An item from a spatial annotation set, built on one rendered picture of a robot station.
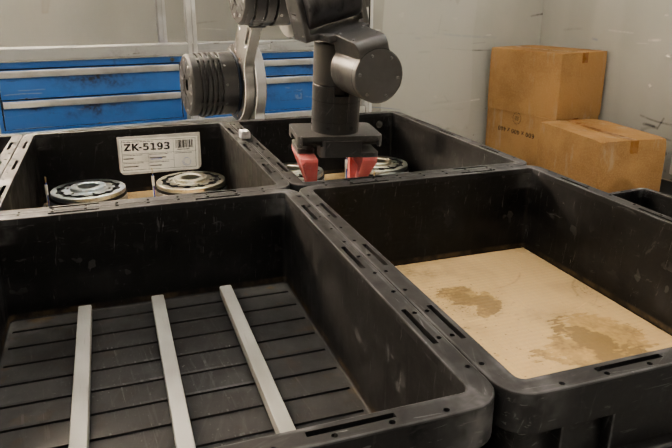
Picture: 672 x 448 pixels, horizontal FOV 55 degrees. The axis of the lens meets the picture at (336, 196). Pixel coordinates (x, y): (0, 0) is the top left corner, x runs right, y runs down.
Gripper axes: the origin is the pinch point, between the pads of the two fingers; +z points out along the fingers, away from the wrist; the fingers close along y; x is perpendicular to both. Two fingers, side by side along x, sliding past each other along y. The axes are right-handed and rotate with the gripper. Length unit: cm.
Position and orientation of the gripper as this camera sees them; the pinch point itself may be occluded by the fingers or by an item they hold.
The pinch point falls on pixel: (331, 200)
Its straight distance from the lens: 80.7
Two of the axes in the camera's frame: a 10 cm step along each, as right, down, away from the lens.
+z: -0.4, 9.4, 3.5
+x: -2.4, -3.5, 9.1
